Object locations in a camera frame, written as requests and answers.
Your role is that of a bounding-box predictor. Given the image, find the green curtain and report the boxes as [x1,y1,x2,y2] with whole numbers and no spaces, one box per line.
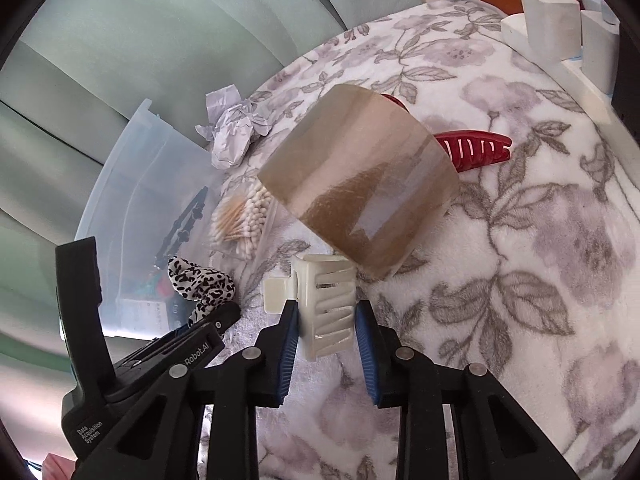
[0,0,436,376]

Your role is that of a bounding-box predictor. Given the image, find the red claw hair clip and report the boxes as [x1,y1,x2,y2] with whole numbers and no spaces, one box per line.
[380,92,513,175]

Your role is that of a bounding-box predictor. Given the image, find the leopard print scrunchie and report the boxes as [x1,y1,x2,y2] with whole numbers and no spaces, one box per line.
[167,256,237,326]

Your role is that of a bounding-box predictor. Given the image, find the brown packing tape roll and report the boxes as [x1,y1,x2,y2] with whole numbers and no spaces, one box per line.
[256,82,460,281]

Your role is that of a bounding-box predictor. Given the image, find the white charger plug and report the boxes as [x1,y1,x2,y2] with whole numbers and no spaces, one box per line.
[520,0,581,63]
[580,7,621,93]

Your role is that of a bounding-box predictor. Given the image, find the small white paper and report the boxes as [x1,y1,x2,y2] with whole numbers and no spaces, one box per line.
[195,85,242,141]

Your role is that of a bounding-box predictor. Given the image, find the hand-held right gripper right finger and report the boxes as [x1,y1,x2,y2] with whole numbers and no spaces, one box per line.
[354,300,583,480]

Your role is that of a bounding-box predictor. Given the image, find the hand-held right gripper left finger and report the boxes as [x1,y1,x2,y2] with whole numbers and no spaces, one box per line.
[75,300,301,480]

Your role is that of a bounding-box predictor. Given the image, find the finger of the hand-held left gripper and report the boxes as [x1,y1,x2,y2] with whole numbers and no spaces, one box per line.
[135,302,242,357]

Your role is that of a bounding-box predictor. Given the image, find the large white paper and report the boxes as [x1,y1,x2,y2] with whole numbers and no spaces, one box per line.
[210,105,273,170]

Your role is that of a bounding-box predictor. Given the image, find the grey floral blanket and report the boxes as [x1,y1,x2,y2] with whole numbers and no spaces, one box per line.
[195,0,631,480]

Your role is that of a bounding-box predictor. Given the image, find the clear plastic container blue latches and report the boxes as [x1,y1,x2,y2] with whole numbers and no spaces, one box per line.
[75,99,236,341]

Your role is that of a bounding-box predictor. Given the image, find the white claw hair clip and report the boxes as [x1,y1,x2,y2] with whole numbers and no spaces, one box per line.
[263,255,357,361]

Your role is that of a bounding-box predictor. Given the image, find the black flower headband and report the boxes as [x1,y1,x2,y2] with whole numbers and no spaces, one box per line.
[155,186,210,266]

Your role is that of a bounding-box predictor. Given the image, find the bag of cotton swabs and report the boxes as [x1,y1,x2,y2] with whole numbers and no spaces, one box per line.
[209,180,281,261]

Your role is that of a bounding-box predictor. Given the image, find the white blue small packet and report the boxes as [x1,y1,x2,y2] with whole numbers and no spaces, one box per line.
[121,299,170,332]

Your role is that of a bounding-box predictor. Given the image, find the pink cloth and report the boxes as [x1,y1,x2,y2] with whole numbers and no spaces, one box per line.
[42,452,76,480]

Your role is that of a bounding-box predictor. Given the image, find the white power strip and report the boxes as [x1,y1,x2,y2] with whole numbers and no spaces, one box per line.
[501,10,626,126]

